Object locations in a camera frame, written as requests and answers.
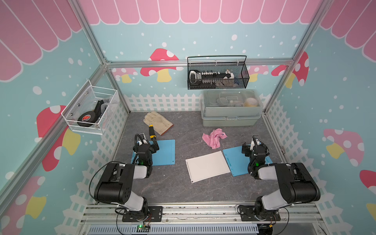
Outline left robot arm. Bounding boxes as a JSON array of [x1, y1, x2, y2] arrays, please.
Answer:
[[89, 127, 159, 222]]

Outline blue drawing tablet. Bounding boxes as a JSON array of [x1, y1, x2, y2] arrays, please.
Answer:
[[222, 145, 273, 177], [130, 139, 176, 166]]

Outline blue front drawing tablet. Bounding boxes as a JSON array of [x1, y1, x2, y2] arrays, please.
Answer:
[[222, 145, 273, 177]]

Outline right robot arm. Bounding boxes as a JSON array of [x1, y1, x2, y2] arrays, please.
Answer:
[[238, 135, 321, 224]]

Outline clear wall bin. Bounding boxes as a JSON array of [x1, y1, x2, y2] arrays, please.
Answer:
[[61, 81, 119, 135]]

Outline black wire mesh basket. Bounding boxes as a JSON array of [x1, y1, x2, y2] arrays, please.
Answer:
[[187, 55, 250, 90]]

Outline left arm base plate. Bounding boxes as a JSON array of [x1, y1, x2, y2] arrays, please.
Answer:
[[122, 206, 163, 222]]

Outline green plastic storage box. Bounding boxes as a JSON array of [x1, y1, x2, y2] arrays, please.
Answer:
[[201, 90, 263, 127]]

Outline beige work glove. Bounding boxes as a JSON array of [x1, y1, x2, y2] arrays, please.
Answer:
[[144, 111, 173, 136]]

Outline white items in basket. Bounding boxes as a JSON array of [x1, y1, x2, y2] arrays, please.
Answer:
[[188, 70, 235, 87]]

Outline white drawing tablet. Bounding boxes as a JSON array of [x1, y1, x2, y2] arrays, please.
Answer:
[[186, 151, 231, 183]]

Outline black tape roll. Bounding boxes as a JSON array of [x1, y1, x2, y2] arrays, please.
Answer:
[[77, 111, 98, 127]]

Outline pink cleaning cloth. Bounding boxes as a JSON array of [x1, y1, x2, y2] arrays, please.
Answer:
[[202, 128, 227, 149]]

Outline small green circuit board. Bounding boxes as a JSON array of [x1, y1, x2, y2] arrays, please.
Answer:
[[136, 225, 150, 233]]

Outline yellow black utility knife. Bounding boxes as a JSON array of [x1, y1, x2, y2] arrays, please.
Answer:
[[149, 125, 156, 141]]

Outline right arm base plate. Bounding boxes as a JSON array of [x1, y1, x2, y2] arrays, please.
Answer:
[[238, 205, 281, 223]]

